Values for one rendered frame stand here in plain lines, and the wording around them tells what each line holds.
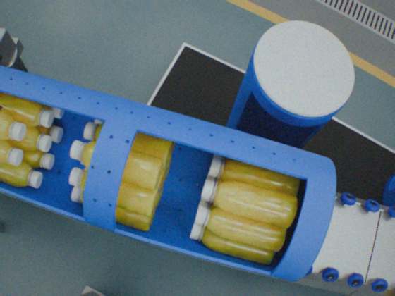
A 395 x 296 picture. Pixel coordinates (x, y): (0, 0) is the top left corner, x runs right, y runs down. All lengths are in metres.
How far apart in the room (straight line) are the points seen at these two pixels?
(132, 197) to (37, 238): 1.27
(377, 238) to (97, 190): 0.75
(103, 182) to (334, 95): 0.62
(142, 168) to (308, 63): 0.53
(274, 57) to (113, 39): 1.34
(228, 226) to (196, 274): 1.14
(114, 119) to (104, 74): 1.40
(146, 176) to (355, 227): 0.60
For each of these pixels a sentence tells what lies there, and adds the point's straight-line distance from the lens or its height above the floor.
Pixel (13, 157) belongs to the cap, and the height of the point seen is 1.12.
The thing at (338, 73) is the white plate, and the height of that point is 1.04.
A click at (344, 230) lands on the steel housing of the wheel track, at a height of 0.93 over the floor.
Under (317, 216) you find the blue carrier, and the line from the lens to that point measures 0.84.
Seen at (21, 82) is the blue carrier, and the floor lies 1.20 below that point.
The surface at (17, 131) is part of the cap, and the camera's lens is 0.97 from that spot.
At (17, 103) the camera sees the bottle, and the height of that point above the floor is 1.14.
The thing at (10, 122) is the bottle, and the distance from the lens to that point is 0.98.
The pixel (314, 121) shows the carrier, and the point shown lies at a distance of 1.14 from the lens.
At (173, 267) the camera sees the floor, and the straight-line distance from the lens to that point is 2.03.
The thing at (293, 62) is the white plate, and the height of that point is 1.04.
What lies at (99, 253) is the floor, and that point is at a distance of 2.06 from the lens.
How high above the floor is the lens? 2.03
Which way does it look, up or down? 75 degrees down
